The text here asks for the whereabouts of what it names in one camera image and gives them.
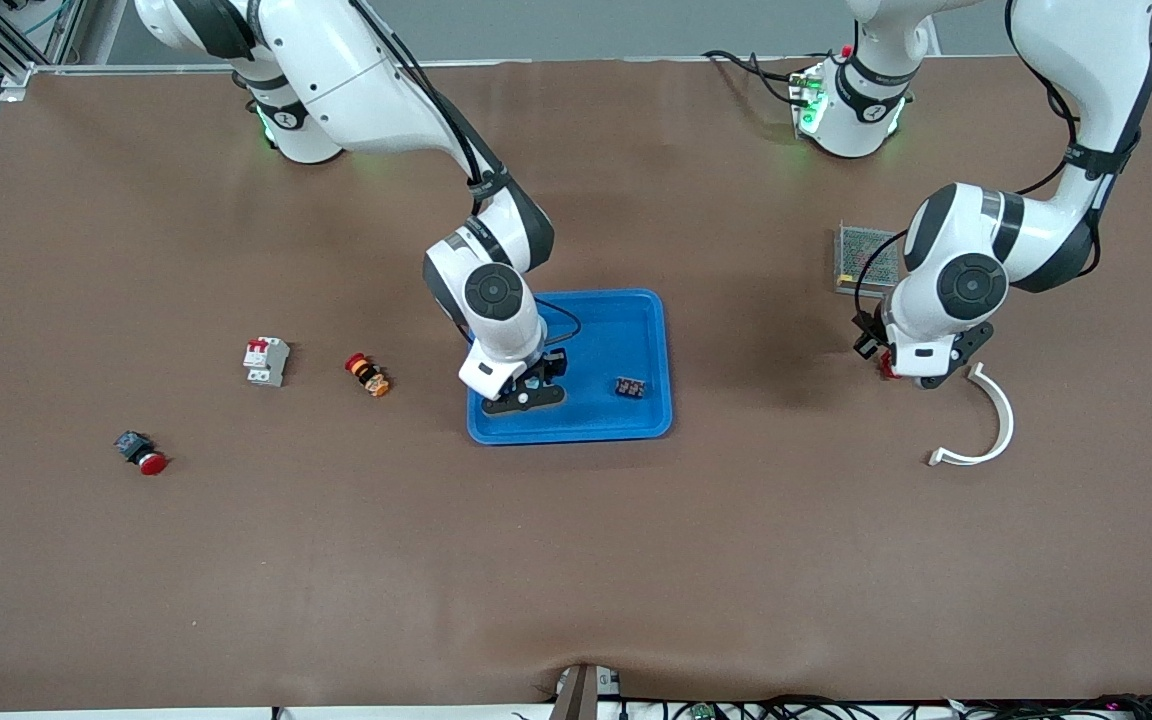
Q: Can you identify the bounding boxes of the perforated metal power supply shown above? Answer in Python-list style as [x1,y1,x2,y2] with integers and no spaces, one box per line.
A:
[833,222,905,298]

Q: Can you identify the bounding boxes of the blue plastic tray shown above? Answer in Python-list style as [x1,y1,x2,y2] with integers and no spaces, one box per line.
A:
[466,289,674,445]

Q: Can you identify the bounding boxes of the orange and black push button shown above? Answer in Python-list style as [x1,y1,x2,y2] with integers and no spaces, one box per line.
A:
[344,352,392,398]

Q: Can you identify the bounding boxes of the white circuit breaker red switches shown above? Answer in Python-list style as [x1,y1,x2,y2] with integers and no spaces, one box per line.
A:
[242,336,291,388]

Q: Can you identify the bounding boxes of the red emergency stop button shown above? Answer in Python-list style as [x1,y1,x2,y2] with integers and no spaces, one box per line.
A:
[114,430,170,477]

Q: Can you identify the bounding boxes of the white curved plastic bracket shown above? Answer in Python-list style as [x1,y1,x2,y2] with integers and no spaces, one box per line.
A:
[927,362,1016,468]

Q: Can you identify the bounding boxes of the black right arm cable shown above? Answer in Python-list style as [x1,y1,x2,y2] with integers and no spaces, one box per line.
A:
[348,0,583,349]

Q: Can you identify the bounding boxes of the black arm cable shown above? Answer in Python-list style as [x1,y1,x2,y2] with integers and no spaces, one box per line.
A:
[348,0,583,349]
[852,0,1137,326]

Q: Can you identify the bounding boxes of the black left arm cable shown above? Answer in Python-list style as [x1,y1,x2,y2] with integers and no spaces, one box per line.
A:
[852,0,1137,326]

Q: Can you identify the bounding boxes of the black base cables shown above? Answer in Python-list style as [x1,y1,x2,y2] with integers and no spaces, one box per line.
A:
[702,47,807,109]

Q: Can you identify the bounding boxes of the black cable bundle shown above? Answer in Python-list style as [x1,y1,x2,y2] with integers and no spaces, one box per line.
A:
[626,693,1152,720]

